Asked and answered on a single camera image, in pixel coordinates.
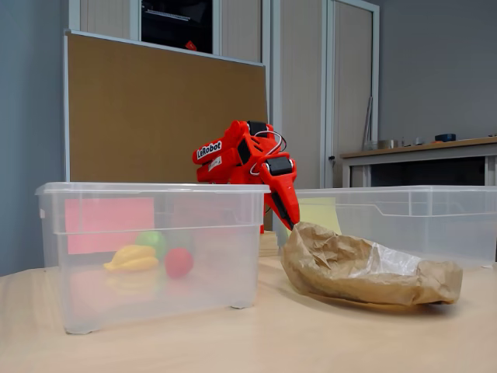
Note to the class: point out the red toy tomato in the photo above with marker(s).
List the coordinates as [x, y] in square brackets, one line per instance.
[178, 263]

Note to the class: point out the light green toy apple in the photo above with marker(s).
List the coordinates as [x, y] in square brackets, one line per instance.
[153, 239]

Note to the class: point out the yellow toy banana bunch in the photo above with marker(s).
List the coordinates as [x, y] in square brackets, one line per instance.
[132, 259]

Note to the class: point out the red robot arm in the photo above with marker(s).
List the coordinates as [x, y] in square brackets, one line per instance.
[225, 163]

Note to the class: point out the clear plastic bin pink note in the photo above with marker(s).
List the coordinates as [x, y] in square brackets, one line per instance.
[213, 279]

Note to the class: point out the clear plastic bin yellow note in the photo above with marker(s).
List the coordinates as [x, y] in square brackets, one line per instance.
[446, 233]

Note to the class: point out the yellow paper note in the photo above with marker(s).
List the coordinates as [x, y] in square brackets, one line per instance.
[318, 211]

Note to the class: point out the wooden base block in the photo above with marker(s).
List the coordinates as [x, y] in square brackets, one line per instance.
[268, 245]

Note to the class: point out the brown paper bag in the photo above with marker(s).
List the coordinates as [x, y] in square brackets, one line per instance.
[349, 272]

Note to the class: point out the leaning metal rods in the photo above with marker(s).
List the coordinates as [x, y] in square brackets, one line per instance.
[368, 124]

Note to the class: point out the metal pot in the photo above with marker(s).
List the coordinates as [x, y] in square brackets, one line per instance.
[388, 144]

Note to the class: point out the tall grey cabinet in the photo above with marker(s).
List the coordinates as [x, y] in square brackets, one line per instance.
[299, 31]

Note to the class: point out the small white cup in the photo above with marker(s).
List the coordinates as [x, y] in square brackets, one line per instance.
[419, 141]

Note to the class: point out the sideboard with wooden top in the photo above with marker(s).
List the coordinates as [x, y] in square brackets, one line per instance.
[446, 171]

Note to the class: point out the blue round item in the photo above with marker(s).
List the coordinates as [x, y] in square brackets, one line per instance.
[445, 137]

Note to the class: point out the pink paper note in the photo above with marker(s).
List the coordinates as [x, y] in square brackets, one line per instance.
[97, 225]

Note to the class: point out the brown cork pin board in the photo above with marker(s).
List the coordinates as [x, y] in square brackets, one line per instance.
[97, 116]

